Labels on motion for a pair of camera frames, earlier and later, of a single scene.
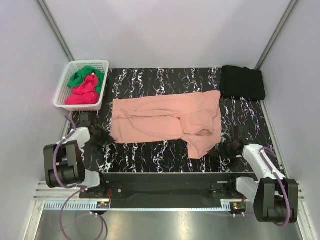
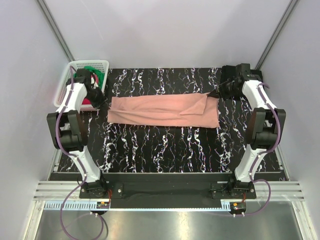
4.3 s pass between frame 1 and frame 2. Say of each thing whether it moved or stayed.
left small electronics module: stayed
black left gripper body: moved
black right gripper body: moved
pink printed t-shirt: moved
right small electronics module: stayed
